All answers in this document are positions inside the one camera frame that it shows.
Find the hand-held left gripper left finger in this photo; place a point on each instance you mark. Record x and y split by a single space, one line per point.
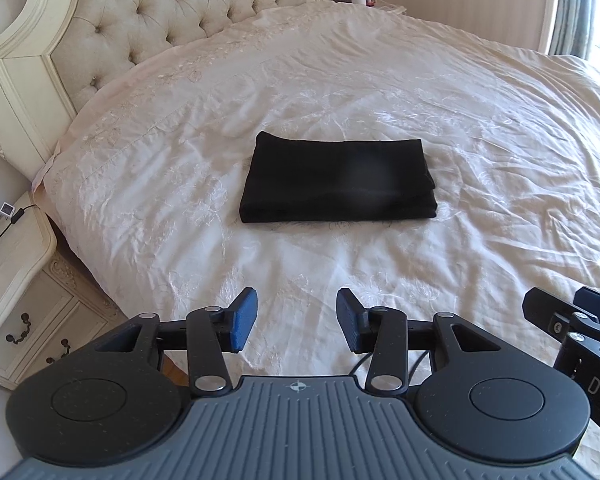
242 320

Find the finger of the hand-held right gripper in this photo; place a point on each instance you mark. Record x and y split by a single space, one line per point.
545 310
595 332

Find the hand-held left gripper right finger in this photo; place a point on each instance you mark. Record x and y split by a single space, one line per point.
347 320

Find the black pants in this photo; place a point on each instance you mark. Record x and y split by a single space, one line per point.
330 180

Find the cream carved nightstand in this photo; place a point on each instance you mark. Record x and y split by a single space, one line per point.
30 300

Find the cream embroidered bedspread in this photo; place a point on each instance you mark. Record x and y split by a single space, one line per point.
430 110

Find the small white gadget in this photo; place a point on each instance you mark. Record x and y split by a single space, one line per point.
6 210

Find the grey blue curtain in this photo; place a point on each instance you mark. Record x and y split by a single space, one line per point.
572 5

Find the cream bedside table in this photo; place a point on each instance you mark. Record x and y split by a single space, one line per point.
380 7

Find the cream tufted headboard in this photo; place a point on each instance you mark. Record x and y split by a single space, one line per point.
130 20

